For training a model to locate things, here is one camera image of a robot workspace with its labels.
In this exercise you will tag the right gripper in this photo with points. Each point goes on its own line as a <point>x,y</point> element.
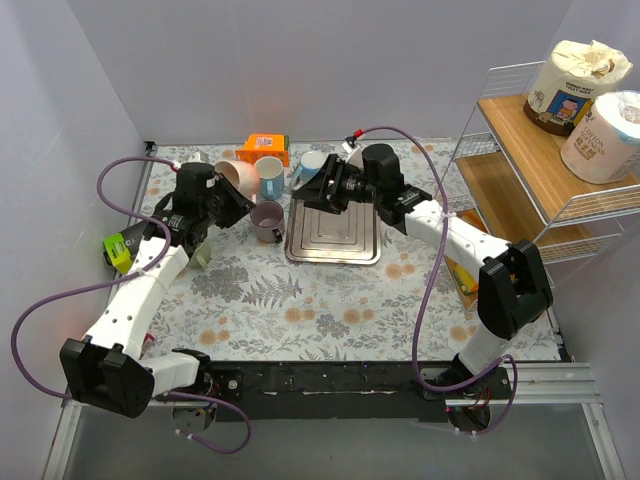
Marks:
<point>329,181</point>

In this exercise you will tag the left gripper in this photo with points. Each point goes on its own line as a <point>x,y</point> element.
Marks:
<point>232,198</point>

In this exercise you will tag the pink mug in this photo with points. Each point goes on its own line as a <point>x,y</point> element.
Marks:
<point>242,175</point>

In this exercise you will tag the blue white mug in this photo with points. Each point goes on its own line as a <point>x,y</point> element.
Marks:
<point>308,166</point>

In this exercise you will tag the purple mug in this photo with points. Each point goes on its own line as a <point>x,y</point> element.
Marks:
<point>268,224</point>

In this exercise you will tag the light blue faceted mug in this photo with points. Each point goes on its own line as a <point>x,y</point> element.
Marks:
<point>271,175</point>

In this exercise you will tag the green mug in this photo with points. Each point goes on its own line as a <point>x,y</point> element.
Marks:
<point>201,256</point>

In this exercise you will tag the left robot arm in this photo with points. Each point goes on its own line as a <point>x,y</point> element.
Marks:
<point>105,368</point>

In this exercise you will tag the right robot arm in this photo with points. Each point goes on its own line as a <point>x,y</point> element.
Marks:
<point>513,288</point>

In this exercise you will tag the steel tray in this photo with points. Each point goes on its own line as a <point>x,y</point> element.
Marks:
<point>352,237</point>

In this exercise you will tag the orange box at back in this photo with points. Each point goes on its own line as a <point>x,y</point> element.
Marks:
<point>259,145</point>

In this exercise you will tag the green black box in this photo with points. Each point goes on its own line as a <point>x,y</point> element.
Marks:
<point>120,249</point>

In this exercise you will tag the orange yellow box on shelf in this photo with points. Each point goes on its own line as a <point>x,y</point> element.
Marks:
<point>465,282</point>

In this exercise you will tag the cartoon toilet paper roll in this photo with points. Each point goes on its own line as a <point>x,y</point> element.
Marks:
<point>570,80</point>

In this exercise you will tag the pink toilet paper roll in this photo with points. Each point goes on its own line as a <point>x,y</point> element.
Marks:
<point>604,146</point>

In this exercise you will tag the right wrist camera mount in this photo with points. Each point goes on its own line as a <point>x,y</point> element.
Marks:
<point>353,149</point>

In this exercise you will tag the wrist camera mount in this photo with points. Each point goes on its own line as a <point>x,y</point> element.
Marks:
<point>353,149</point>
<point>197,157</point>

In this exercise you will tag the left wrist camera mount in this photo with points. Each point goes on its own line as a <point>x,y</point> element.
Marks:
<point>197,157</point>

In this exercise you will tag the wire wooden shelf rack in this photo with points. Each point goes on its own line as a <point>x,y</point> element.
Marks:
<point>520,188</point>

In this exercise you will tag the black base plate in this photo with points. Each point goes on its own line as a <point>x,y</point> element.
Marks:
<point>297,390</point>

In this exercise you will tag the aluminium frame rail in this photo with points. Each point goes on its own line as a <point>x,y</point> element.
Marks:
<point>552,426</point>

